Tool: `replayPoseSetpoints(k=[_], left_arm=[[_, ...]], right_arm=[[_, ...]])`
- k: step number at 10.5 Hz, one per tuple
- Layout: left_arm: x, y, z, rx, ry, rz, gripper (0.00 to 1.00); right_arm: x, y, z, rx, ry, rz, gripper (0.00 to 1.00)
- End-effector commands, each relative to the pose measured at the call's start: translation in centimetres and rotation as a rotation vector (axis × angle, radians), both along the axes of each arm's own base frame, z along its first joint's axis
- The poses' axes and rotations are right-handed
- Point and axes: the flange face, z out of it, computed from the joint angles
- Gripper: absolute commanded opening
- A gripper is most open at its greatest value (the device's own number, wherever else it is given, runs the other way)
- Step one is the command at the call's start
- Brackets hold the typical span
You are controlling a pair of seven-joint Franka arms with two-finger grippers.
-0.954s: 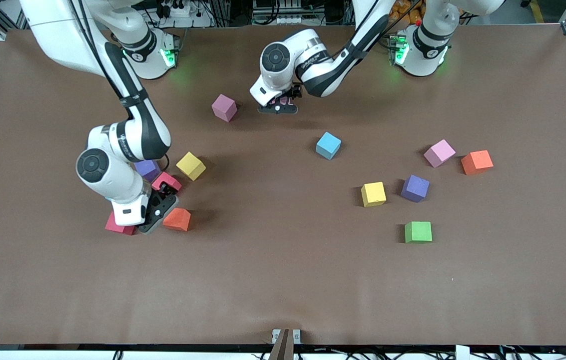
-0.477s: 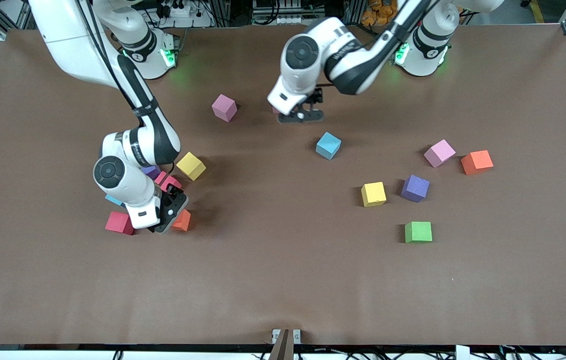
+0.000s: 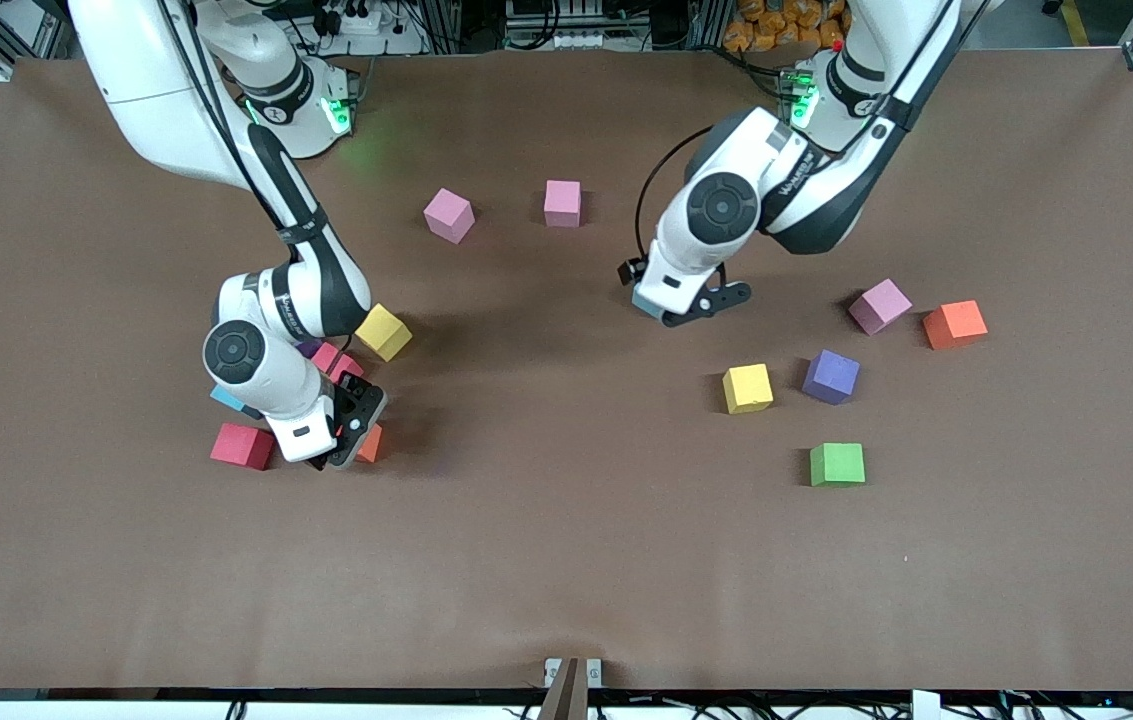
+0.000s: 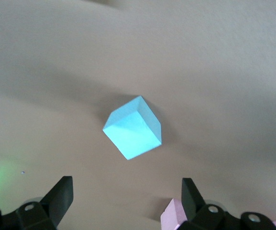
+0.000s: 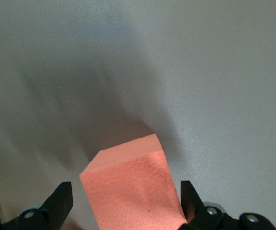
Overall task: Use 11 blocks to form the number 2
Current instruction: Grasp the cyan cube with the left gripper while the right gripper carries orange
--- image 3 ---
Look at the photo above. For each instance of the white power strip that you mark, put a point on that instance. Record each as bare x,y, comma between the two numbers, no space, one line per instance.
366,25

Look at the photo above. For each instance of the purple foam cube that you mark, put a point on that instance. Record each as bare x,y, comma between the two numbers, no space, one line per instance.
831,377
307,349

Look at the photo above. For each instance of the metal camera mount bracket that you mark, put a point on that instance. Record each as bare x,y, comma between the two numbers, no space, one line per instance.
572,685

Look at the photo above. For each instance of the yellow foam cube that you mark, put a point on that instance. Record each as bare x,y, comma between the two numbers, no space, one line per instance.
747,388
382,331

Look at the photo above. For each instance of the orange foam cube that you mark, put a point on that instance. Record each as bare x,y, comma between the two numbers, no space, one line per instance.
372,447
955,324

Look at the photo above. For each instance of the grey electronics box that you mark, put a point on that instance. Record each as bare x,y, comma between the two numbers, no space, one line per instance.
556,25

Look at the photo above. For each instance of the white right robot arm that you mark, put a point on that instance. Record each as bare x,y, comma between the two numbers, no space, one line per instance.
156,80

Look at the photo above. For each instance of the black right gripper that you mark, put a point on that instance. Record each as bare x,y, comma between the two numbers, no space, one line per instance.
347,400

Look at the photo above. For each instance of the cyan foam cube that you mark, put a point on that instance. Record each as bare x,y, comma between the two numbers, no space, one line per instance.
223,400
646,302

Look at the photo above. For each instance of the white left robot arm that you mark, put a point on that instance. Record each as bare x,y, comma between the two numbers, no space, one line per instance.
686,250

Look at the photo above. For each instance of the green foam cube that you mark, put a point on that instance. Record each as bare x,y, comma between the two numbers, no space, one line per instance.
837,464

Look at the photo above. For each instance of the red foam cube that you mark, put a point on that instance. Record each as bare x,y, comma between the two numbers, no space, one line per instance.
341,365
242,446

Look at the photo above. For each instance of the orange packets pile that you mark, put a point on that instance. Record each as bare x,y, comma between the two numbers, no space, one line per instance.
776,25

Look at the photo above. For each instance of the pink foam cube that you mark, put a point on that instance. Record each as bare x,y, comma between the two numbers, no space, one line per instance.
562,203
449,215
879,305

